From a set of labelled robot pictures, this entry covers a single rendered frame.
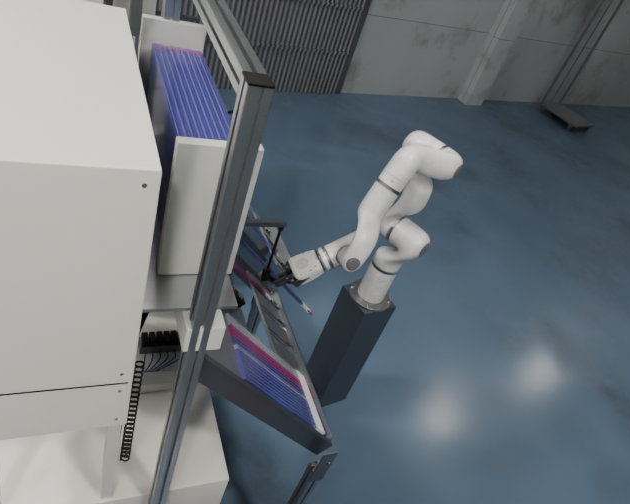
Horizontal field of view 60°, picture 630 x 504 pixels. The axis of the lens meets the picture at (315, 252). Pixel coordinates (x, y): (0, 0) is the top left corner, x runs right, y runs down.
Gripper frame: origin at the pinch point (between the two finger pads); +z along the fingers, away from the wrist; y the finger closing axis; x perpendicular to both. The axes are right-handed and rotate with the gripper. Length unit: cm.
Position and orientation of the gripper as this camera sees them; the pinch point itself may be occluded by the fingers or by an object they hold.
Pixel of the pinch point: (279, 279)
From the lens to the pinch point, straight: 185.7
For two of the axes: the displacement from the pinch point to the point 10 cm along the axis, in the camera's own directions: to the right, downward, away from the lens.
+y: 3.2, 6.7, -6.7
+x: 2.8, 6.1, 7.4
